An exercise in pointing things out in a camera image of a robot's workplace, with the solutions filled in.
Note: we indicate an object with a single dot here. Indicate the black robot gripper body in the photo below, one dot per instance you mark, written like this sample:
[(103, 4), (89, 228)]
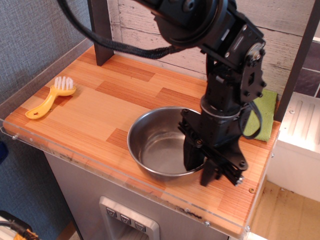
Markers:
[(217, 133)]

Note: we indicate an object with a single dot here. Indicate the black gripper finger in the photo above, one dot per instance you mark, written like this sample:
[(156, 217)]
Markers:
[(211, 172), (193, 157)]

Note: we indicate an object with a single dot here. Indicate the stainless steel bowl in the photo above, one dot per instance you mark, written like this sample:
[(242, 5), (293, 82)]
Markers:
[(157, 146)]

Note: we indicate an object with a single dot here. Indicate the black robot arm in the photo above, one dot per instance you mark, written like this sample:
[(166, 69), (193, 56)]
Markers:
[(234, 50)]

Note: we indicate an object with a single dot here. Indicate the green cloth towel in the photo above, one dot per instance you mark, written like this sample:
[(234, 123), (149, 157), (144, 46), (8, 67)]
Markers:
[(266, 106)]

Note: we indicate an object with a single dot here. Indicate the silver toy fridge cabinet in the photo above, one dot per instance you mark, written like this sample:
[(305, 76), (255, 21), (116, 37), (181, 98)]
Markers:
[(105, 210)]

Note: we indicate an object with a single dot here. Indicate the clear acrylic edge guard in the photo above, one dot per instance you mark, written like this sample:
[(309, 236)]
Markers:
[(102, 149)]

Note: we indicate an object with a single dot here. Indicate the yellow dish brush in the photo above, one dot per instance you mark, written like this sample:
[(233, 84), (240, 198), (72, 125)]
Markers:
[(63, 87)]

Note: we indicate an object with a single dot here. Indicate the orange object bottom left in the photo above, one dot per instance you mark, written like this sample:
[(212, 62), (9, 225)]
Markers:
[(26, 235)]

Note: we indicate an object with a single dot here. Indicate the dark vertical post right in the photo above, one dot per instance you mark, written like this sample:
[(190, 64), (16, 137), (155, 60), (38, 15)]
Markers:
[(302, 52)]

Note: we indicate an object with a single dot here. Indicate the dark vertical post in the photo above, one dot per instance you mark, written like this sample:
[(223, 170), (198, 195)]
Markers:
[(100, 24), (302, 52)]

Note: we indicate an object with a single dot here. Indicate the dark vertical post left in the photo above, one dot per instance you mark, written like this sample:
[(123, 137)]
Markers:
[(100, 24)]

